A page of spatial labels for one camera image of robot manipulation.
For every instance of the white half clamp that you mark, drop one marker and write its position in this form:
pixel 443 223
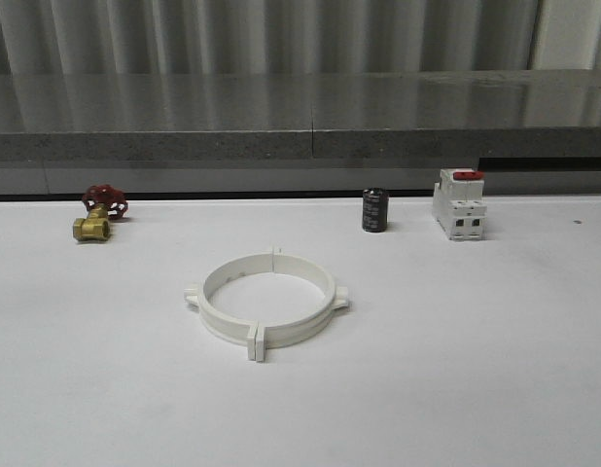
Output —
pixel 296 300
pixel 237 299

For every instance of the black cylindrical capacitor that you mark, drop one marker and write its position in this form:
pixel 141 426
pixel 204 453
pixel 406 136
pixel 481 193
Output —
pixel 375 210

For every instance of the grey stone countertop ledge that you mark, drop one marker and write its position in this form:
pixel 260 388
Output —
pixel 530 132

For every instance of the white circuit breaker red switch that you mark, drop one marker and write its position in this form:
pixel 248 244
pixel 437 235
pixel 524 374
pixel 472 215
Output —
pixel 458 205

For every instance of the brass valve red handle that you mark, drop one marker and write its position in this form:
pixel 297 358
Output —
pixel 103 203

